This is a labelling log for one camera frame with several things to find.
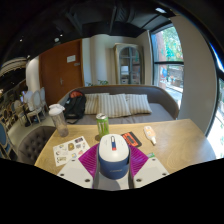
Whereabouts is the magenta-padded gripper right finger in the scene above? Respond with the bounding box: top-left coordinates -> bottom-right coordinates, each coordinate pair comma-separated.
128,144 -> 170,189

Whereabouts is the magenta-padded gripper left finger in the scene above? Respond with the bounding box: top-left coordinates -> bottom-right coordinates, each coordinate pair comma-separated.
56,143 -> 101,190

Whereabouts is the white and blue computer mouse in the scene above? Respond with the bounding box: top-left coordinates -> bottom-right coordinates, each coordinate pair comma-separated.
97,133 -> 131,181

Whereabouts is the white sticker sheet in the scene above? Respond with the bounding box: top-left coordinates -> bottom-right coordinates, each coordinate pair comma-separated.
52,135 -> 91,167

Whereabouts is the black box with red print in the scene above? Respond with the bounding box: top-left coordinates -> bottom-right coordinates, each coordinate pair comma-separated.
120,131 -> 143,148

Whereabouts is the cream squeeze tube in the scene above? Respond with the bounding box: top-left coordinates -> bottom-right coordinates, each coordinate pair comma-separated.
143,125 -> 158,146

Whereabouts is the grey tufted chair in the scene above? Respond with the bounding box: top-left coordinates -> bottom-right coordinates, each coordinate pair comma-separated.
16,125 -> 58,166

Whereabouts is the clear shaker bottle white lid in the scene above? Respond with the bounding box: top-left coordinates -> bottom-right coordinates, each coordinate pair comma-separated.
48,103 -> 70,138

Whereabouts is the green drink can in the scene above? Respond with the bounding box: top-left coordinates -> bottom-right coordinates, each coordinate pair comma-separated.
95,112 -> 110,141

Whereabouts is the black backpack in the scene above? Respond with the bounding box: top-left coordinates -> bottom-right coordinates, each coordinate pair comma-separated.
63,89 -> 88,125

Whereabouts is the striped cushion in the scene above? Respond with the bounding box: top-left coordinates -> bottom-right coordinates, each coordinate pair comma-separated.
125,93 -> 153,115
97,93 -> 132,118
83,93 -> 101,115

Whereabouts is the grey curved sofa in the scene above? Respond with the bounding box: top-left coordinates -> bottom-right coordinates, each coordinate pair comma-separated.
57,84 -> 180,126

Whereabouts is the blue upholstered chair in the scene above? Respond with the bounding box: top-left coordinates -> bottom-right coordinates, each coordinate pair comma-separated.
0,119 -> 16,159

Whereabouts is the large black-framed window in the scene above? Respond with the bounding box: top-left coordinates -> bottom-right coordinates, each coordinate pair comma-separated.
206,76 -> 224,159

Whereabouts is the group of white chairs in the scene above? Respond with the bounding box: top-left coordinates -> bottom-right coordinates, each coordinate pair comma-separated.
13,87 -> 48,126

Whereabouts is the brown wooden door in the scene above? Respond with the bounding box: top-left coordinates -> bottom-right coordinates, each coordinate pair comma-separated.
38,39 -> 85,107

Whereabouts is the glass-door wooden cabinet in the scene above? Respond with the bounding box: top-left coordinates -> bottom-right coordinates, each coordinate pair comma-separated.
113,42 -> 146,85

